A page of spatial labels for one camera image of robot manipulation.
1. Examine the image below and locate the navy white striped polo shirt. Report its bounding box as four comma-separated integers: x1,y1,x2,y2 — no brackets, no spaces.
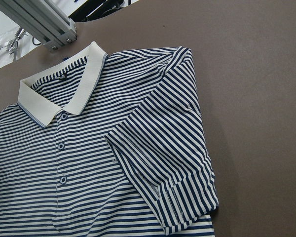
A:
0,42,219,237

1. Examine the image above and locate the black equipment box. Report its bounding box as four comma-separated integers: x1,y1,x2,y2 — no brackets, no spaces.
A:
69,0,137,22

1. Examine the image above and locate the metal clip hanger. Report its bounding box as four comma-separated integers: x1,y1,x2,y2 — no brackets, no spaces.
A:
0,27,26,61

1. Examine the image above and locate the aluminium extrusion frame post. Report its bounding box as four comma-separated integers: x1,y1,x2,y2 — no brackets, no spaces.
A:
0,0,77,52

